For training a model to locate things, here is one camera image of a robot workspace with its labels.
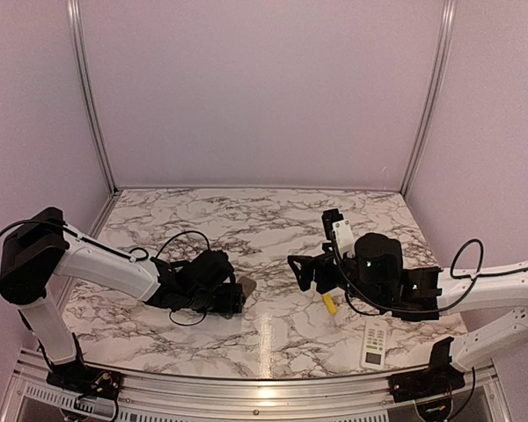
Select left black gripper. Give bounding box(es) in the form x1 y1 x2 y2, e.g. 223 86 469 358
186 283 246 314

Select right aluminium frame post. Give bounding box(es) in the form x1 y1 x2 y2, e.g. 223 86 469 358
400 0 457 201

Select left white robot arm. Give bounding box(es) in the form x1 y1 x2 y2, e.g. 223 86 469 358
0 207 246 391

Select left aluminium frame post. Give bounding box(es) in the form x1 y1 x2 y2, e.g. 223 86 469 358
66 0 119 196

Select front aluminium table rail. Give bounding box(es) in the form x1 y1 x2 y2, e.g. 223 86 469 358
12 351 502 422

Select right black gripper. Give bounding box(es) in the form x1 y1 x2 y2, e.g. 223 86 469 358
288 243 387 311

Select white remote control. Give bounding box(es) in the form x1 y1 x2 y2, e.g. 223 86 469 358
361 318 388 370
238 276 257 298

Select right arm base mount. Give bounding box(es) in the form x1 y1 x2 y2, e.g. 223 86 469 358
388 337 466 403

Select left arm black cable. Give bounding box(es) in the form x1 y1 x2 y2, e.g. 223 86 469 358
0 218 212 327

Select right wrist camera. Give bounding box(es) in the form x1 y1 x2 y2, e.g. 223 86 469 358
321 208 356 258

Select yellow handle screwdriver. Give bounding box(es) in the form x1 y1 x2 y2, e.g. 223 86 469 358
321 294 337 316

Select aluminium frame post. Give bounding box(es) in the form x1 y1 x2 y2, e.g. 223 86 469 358
400 0 457 201
66 0 119 196

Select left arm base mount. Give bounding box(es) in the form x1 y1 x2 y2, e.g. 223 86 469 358
47 366 123 400

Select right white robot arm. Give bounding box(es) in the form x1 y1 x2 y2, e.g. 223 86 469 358
287 233 528 394

